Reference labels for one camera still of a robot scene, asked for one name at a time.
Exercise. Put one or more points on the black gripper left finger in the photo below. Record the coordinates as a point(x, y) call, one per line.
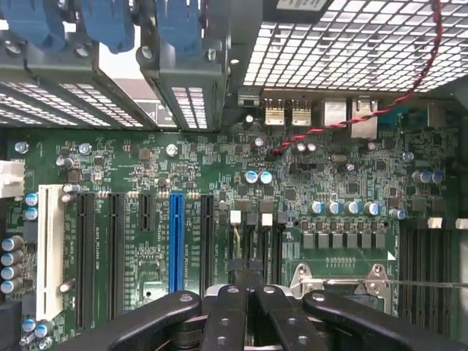
point(226, 323)

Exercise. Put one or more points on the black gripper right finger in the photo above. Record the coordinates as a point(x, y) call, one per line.
point(285, 323)

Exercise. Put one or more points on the long black expansion slot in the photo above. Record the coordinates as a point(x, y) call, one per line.
point(116, 256)
point(85, 256)
point(207, 241)

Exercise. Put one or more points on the blue expansion slot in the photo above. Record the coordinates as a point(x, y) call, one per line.
point(176, 241)

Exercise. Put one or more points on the CPU socket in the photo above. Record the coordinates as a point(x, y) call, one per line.
point(378, 279)

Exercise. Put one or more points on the RAM slot black clips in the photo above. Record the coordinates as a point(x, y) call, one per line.
point(281, 219)
point(436, 270)
point(406, 263)

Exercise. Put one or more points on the short black expansion slot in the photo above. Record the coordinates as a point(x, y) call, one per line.
point(146, 212)

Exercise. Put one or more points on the thin metal locking lever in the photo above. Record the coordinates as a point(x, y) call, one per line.
point(420, 283)

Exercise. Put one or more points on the green Dell motherboard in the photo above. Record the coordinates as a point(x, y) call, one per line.
point(219, 175)

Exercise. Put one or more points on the white expansion slot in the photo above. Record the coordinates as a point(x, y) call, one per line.
point(49, 252)

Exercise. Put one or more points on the white power connector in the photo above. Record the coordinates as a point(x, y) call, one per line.
point(11, 179)

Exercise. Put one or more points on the blue card retention clip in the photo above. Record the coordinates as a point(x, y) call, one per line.
point(179, 25)
point(108, 25)
point(33, 22)

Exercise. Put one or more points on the black and grey PC case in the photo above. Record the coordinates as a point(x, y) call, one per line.
point(55, 69)

